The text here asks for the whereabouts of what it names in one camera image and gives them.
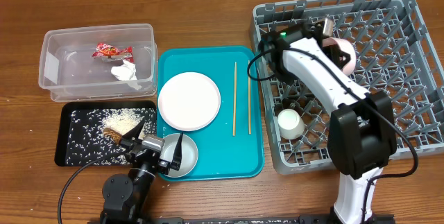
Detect grey bowl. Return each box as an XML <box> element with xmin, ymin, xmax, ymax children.
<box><xmin>160</xmin><ymin>133</ymin><xmax>198</xmax><ymax>179</ymax></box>

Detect black waste tray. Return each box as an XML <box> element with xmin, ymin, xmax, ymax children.
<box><xmin>54</xmin><ymin>101</ymin><xmax>157</xmax><ymax>166</ymax></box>

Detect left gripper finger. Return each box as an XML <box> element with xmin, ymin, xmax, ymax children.
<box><xmin>122</xmin><ymin>119</ymin><xmax>145</xmax><ymax>140</ymax></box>
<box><xmin>171</xmin><ymin>132</ymin><xmax>183</xmax><ymax>169</ymax></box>

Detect pink round plate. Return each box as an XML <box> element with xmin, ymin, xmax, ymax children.
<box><xmin>157</xmin><ymin>72</ymin><xmax>221</xmax><ymax>132</ymax></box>

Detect white tissue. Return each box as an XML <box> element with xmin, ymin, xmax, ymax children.
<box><xmin>111</xmin><ymin>60</ymin><xmax>142</xmax><ymax>90</ymax></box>

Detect rice and food scraps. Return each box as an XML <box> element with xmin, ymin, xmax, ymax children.
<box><xmin>65</xmin><ymin>108</ymin><xmax>156</xmax><ymax>166</ymax></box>

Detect wooden chopstick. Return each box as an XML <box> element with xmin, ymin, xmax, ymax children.
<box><xmin>232</xmin><ymin>62</ymin><xmax>237</xmax><ymax>137</ymax></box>
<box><xmin>247</xmin><ymin>61</ymin><xmax>252</xmax><ymax>135</ymax></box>

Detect grey dish rack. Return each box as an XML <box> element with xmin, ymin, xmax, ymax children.
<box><xmin>250</xmin><ymin>0</ymin><xmax>443</xmax><ymax>175</ymax></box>

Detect teal plastic tray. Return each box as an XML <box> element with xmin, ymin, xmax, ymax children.
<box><xmin>158</xmin><ymin>46</ymin><xmax>264</xmax><ymax>181</ymax></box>

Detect clear plastic bin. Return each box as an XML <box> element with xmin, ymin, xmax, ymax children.
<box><xmin>38</xmin><ymin>24</ymin><xmax>158</xmax><ymax>102</ymax></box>

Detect beige ceramic cup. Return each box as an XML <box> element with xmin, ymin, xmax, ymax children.
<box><xmin>277</xmin><ymin>109</ymin><xmax>305</xmax><ymax>139</ymax></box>

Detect pink bowl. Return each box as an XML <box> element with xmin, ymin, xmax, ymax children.
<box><xmin>322</xmin><ymin>37</ymin><xmax>357</xmax><ymax>76</ymax></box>

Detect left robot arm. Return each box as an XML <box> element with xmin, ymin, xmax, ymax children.
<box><xmin>100</xmin><ymin>120</ymin><xmax>183</xmax><ymax>223</ymax></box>

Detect red snack wrapper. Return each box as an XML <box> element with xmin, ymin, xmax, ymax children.
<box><xmin>92</xmin><ymin>43</ymin><xmax>134</xmax><ymax>63</ymax></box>

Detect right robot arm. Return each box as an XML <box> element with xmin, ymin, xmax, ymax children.
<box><xmin>258</xmin><ymin>19</ymin><xmax>397</xmax><ymax>223</ymax></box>

